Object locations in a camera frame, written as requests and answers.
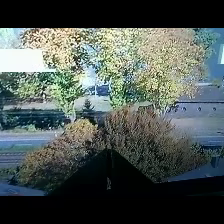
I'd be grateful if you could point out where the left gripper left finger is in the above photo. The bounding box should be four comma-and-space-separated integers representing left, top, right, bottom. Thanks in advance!
49, 148, 111, 197

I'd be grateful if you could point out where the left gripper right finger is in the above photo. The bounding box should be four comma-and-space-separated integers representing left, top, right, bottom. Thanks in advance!
110, 148, 158, 197

